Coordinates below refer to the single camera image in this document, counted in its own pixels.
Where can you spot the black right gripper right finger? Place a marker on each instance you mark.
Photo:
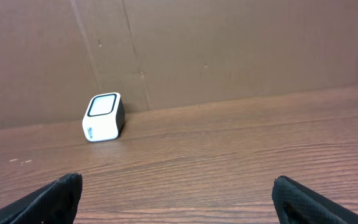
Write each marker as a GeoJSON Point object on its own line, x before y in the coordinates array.
{"type": "Point", "coordinates": [296, 204]}

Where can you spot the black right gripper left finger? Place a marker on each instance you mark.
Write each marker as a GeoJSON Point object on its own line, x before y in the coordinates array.
{"type": "Point", "coordinates": [56, 202]}

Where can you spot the white barcode scanner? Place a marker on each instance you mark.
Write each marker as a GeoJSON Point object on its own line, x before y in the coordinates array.
{"type": "Point", "coordinates": [104, 118]}

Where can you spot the cardboard back wall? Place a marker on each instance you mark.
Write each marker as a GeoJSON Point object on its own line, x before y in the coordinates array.
{"type": "Point", "coordinates": [56, 55]}

